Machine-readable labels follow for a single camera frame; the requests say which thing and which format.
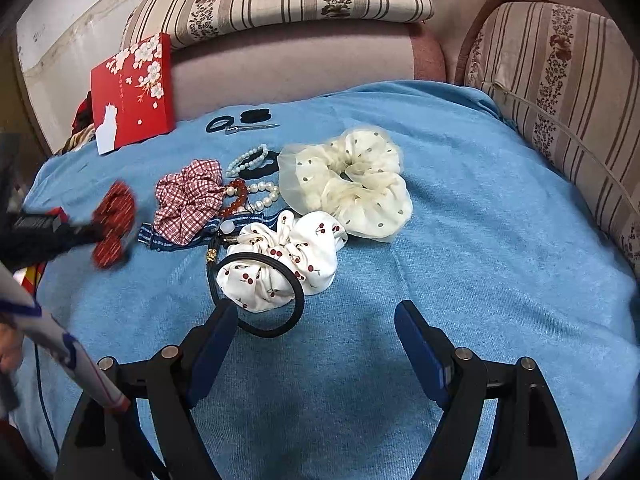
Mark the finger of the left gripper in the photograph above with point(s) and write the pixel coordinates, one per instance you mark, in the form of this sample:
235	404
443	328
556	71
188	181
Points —
75	234

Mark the silver hair clip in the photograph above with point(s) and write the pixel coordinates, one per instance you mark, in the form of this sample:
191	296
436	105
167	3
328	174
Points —
250	127

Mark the blue towel bedspread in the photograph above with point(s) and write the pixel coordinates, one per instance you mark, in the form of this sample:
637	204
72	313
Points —
501	253

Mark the blue striped strap watch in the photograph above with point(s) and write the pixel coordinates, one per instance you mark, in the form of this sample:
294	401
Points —
152	239

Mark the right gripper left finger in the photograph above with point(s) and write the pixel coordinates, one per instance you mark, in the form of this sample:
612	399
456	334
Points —
156	437

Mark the pink sofa backrest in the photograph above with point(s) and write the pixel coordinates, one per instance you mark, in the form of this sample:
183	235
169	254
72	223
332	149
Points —
283	63

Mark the striped floral cushion right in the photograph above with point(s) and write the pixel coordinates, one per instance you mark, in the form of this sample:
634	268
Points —
569	82

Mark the white cherry print scrunchie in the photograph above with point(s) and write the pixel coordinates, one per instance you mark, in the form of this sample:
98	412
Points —
307	246

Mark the small black scrunchie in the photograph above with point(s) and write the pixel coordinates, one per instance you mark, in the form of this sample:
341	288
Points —
251	117

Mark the red floral box lid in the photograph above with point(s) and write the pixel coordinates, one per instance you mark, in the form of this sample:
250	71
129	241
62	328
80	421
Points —
132	96

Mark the cream dotted organza scrunchie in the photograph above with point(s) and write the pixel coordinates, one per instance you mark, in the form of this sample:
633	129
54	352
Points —
356	178

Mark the red dotted bow scrunchie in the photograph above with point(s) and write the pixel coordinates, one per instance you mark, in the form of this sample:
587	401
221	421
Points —
115	216

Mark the left hand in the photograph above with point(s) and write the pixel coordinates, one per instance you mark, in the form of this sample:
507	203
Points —
11	348

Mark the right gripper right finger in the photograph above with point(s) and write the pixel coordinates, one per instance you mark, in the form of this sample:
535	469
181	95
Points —
528	437

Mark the dark clothes pile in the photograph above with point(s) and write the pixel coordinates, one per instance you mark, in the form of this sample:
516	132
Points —
83	129

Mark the red plaid scrunchie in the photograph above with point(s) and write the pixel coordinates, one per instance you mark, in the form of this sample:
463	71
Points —
187	200

